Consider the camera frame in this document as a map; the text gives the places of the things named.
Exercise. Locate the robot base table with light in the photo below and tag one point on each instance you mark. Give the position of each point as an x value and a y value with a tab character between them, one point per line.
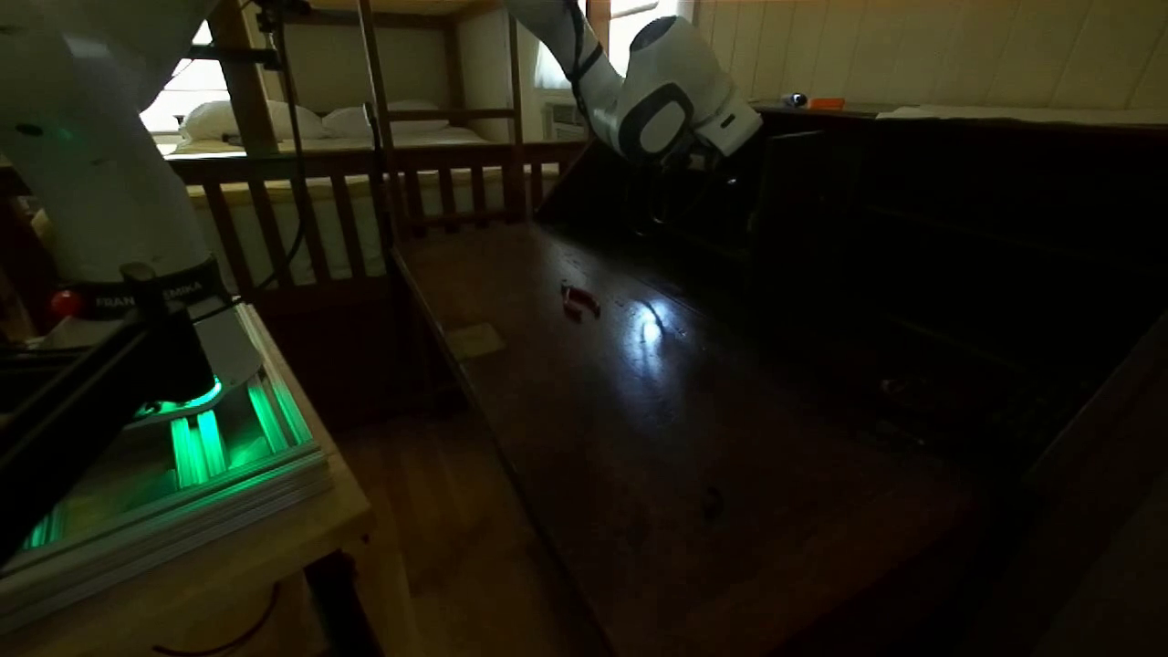
194	508

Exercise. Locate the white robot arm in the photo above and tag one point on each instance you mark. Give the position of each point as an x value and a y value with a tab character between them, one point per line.
670	106

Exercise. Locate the dark wooden secretary desk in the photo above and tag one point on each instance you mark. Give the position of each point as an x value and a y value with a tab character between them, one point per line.
890	388

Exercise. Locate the wooden crib railing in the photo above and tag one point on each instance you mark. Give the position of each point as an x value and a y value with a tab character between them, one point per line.
315	131

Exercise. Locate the orange object on desk top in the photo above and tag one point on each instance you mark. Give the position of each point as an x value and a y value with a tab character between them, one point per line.
827	103

